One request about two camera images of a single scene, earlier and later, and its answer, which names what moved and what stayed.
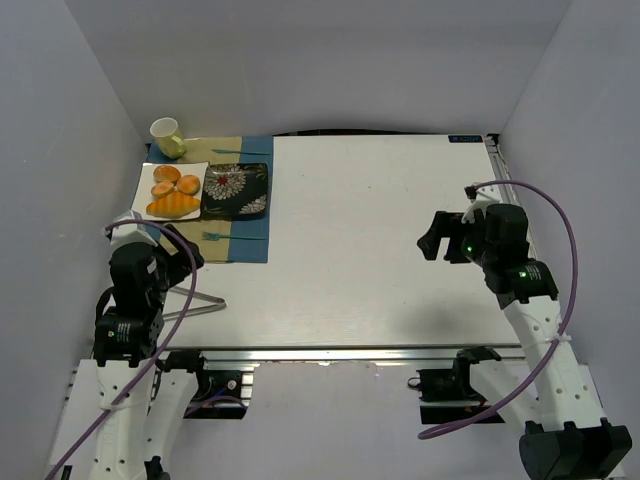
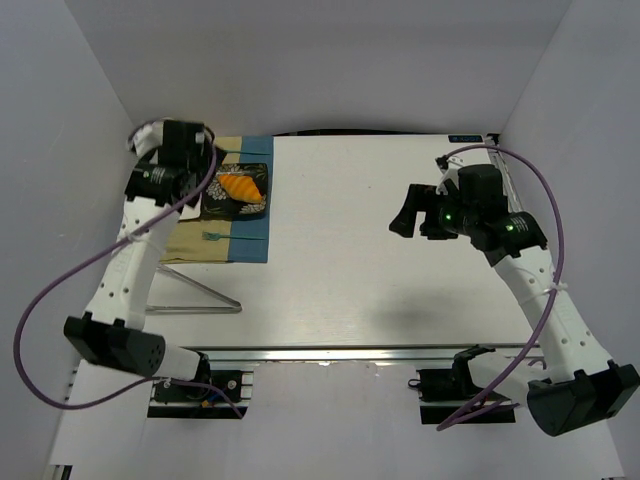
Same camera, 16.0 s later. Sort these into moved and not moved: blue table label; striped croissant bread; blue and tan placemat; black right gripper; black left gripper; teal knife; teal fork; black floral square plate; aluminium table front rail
Moved: black left gripper; striped croissant bread; black right gripper
Not moved: blue table label; black floral square plate; teal knife; aluminium table front rail; blue and tan placemat; teal fork
